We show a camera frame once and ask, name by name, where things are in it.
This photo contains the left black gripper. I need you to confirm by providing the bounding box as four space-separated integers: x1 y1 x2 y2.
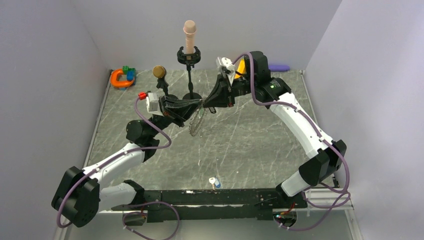
148 96 203 139

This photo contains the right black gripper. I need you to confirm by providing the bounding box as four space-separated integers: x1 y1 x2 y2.
202 73 256 109

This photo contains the metal disc with keyrings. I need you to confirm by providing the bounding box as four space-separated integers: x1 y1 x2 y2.
188 105 207 137

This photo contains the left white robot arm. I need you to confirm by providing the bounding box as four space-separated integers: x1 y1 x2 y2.
51 92 203 229

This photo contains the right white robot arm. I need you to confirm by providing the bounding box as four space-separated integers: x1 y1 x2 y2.
203 51 347 208

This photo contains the short black mic stand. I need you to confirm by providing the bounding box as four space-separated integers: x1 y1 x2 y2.
156 77 178 99

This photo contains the yellow block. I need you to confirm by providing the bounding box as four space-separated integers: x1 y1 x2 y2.
234 58 247 79

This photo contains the gold microphone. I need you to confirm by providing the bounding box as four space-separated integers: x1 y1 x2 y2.
152 65 167 79

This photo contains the tall black mic stand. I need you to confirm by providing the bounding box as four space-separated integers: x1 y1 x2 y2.
177 46 202 100

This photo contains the blue toy brick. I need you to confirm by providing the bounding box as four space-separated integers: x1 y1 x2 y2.
126 71 135 82

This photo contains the purple microphone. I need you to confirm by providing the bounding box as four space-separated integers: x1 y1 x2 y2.
268 64 291 72

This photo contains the green toy brick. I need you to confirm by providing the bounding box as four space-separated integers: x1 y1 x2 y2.
122 65 136 75

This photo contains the key with blue tag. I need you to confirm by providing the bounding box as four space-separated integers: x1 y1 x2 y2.
208 177 221 190

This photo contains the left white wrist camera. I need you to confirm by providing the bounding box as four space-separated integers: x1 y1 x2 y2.
138 91 164 116

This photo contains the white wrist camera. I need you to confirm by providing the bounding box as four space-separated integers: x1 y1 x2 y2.
216 57 236 86
138 91 164 116

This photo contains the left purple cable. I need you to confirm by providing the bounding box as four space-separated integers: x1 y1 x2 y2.
55 96 172 229

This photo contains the purple cable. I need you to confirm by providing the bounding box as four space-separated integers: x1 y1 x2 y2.
231 52 351 210
55 96 172 229

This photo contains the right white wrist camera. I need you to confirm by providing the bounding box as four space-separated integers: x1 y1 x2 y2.
216 57 236 86

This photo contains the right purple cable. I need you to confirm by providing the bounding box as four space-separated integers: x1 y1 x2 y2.
231 52 351 210

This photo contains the orange ring toy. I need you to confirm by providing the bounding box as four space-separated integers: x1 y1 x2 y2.
109 68 136 89

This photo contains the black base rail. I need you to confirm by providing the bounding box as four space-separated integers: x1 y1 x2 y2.
112 188 308 223

